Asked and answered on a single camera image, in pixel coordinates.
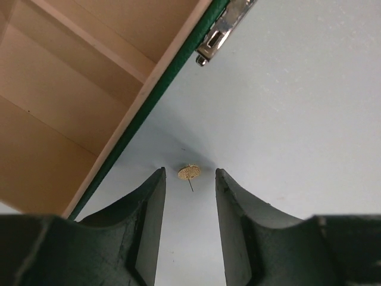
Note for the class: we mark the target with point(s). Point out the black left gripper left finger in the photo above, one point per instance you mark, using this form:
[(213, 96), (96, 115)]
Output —
[(117, 245)]

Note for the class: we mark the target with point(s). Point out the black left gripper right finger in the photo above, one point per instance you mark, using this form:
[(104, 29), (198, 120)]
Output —
[(262, 245)]

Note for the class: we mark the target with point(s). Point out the gold round stud earring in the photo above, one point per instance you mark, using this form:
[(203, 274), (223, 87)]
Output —
[(188, 173)]

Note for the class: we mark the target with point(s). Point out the green jewelry box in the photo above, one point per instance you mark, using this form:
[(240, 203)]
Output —
[(74, 74)]

